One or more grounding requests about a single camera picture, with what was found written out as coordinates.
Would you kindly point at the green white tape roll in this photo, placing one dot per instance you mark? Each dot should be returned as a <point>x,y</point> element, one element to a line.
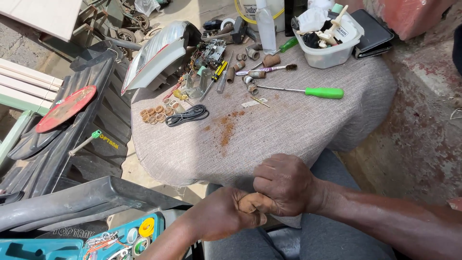
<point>140,246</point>

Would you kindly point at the scatter of rusty fittings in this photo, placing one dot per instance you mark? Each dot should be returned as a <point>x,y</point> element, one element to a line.
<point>270,60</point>

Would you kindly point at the thin brass pin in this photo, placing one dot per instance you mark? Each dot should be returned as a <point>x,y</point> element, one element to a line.
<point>260,102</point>

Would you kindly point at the white flat board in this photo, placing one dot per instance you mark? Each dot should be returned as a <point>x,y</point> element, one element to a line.
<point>39,16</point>

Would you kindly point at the person's right fingers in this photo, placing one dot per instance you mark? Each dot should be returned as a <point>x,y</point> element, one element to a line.
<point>265,180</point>

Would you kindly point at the clear plastic bag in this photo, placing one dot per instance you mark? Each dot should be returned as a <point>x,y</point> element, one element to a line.
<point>146,6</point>

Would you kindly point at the grey woven table cloth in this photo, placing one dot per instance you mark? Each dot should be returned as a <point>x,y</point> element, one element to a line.
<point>288,137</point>

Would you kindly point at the yellow tape roll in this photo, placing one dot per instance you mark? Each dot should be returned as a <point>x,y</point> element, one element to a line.
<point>146,227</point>

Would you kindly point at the car tail light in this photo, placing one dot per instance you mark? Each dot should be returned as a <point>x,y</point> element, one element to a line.
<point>162,57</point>

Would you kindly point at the teal tool case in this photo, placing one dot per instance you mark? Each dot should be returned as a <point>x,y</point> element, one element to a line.
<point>36,249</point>

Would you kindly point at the metal rod with green cap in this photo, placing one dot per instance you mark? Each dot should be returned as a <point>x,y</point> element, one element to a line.
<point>85,143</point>

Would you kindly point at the heap of screws and bits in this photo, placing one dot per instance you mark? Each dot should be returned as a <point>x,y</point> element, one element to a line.
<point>104,243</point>

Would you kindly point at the pale green metal frame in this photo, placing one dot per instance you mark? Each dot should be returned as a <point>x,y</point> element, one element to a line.
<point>14,130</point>

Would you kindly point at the curved black plastic piece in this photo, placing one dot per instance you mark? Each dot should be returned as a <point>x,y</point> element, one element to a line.
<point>83,200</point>

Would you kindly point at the bent metal bracket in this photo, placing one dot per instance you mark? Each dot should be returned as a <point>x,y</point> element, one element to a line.
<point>196,88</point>

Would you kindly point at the stack of white wooden boards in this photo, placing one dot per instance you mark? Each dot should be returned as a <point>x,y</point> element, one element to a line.
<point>29,83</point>

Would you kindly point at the person's left hand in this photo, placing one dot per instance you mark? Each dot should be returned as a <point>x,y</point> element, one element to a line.
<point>216,216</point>

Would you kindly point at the green wheeled cart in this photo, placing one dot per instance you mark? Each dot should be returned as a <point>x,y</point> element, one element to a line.
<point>115,25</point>

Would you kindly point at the person's left fingers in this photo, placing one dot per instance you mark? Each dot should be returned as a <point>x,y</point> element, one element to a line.
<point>252,219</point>

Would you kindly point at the cream plastic valve part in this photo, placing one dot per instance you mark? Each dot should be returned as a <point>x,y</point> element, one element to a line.
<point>332,32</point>

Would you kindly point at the black hammer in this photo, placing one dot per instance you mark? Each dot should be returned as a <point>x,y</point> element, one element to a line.
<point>239,30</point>

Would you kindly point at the electronic circuit board assembly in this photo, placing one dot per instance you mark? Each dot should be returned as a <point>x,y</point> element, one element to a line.
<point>211,52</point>

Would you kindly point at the rusty brown pipe piece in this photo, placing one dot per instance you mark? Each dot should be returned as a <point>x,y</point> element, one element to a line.
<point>249,204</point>

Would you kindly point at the small white metal plate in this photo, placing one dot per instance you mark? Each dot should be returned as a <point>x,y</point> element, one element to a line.
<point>252,103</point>

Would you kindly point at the red round disc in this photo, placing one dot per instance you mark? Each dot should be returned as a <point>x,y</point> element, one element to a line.
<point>66,108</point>

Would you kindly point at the clear plastic bottle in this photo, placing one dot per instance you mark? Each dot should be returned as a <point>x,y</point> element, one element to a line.
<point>266,30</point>

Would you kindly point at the white plastic bucket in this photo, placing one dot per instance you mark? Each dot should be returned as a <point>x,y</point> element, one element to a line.
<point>249,9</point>

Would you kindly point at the crumpled white plastic bag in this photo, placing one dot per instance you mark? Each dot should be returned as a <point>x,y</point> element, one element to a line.
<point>312,20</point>

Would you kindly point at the black plastic tank panel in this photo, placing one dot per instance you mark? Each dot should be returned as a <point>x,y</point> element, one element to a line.
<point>97,119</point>

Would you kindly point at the purple white toothbrush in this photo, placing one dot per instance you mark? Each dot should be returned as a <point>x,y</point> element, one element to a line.
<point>267,68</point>

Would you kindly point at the yellow black screwdriver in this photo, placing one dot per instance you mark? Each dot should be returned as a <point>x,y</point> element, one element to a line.
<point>219,70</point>

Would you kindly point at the clear plastic container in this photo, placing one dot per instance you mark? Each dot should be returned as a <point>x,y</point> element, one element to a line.
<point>330,56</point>

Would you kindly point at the pale grey tape roll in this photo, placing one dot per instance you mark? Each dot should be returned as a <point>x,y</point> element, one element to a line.
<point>131,235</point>

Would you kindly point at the black wallet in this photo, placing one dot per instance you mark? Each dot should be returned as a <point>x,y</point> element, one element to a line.
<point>373,34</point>

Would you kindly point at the person's right hand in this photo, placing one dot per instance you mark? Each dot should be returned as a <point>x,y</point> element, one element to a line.
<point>292,184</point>

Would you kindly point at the cluster of rusty rings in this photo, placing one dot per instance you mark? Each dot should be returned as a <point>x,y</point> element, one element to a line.
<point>158,115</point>

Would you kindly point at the person's grey trousers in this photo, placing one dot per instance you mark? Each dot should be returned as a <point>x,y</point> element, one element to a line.
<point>325,238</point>

